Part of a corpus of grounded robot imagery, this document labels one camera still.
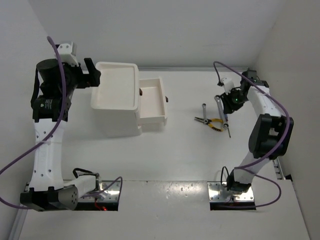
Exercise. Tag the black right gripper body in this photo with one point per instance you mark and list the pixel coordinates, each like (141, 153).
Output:
(234, 100)

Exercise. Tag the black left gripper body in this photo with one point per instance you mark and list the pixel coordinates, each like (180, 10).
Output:
(83, 81)

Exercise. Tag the blue handle screwdriver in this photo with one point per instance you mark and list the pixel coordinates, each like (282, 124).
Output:
(227, 124)

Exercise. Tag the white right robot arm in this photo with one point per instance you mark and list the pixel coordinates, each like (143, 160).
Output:
(270, 135)

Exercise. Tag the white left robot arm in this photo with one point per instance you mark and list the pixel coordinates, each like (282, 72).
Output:
(51, 100)

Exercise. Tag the long silver ratchet wrench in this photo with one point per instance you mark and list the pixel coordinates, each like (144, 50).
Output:
(220, 110)

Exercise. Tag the short silver wrench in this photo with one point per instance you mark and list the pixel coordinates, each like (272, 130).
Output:
(205, 113)

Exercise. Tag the white drawer cabinet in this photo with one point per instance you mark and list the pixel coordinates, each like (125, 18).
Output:
(116, 101)

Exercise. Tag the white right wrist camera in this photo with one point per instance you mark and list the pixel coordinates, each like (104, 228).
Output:
(227, 83)

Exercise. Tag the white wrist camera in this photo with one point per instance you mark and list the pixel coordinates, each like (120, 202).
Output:
(227, 83)
(67, 52)

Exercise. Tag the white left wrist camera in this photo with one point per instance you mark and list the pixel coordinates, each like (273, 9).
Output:
(67, 52)

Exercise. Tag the yellow handle pliers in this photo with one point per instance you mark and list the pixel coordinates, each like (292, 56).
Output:
(210, 122)

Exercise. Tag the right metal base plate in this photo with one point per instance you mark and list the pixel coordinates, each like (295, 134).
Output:
(218, 194)

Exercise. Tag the metal base plate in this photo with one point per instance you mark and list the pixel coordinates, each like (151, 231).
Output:
(218, 194)
(109, 195)

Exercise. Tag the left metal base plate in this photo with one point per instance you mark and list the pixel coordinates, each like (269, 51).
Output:
(109, 195)

